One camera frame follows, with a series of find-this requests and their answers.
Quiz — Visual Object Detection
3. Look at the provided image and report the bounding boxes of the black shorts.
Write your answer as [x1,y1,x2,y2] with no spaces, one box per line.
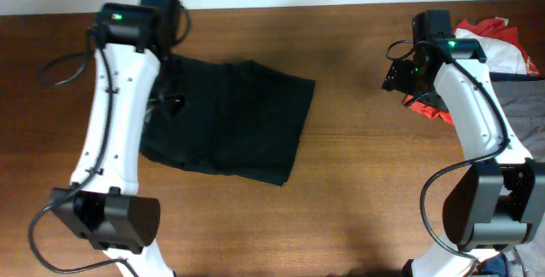
[140,56,316,186]

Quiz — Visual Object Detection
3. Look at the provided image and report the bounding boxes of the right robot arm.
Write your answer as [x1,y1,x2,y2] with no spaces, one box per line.
[382,38,544,276]

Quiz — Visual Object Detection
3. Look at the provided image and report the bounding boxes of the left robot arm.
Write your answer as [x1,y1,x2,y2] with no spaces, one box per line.
[27,0,186,276]

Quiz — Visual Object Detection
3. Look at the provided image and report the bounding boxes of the dark navy garment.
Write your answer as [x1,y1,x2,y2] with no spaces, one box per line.
[490,72,543,82]

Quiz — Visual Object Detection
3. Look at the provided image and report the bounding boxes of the white garment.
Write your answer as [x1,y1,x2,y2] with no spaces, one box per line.
[454,28,527,75]

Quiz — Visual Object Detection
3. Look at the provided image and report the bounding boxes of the grey garment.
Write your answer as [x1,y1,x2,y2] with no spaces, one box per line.
[492,80,545,162]

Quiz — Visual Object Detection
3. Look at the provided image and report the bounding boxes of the red garment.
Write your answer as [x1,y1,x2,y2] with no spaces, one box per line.
[402,16,540,125]

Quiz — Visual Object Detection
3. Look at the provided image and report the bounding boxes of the blue jeans garment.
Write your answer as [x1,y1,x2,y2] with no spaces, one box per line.
[479,253,508,277]

